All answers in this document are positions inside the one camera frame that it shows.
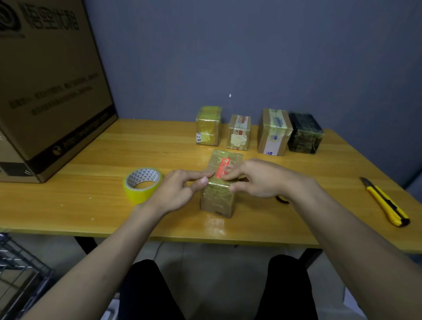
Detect person's left hand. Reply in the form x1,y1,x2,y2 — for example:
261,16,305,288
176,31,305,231
137,169,215,217

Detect person's right hand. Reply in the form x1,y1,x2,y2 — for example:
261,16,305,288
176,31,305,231
221,158,322,201

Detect yellow tape roll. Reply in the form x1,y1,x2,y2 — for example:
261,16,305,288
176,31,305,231
122,167,164,206

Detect brown box with white label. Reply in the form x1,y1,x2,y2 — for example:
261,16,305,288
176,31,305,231
257,108,294,157

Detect small carton red label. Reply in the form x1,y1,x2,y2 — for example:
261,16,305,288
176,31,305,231
226,114,252,152

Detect black cardboard box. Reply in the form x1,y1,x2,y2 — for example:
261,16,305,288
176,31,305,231
287,112,325,155

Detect small carton yellow tape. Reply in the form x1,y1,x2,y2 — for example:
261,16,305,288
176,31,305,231
195,105,223,147

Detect person's left forearm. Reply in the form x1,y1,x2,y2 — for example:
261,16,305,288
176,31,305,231
21,203,162,320

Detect person's right forearm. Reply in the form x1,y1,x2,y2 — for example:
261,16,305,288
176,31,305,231
290,179,422,320

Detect person's black trousers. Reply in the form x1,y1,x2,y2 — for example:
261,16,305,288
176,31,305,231
118,254,320,320

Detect black table leg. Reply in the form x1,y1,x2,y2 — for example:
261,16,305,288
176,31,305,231
74,236,98,255
298,247,324,270

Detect yellow utility knife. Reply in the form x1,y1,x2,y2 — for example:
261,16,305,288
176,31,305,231
359,176,411,228

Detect white power strip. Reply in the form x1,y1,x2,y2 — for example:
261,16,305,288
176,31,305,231
100,298,120,320

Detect grey pleated curtain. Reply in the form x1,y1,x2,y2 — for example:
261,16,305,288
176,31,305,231
405,171,422,205

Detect large flat brown carton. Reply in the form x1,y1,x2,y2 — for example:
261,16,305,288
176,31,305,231
0,0,119,184

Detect metal wire cart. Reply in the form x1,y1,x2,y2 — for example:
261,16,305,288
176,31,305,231
0,232,55,320

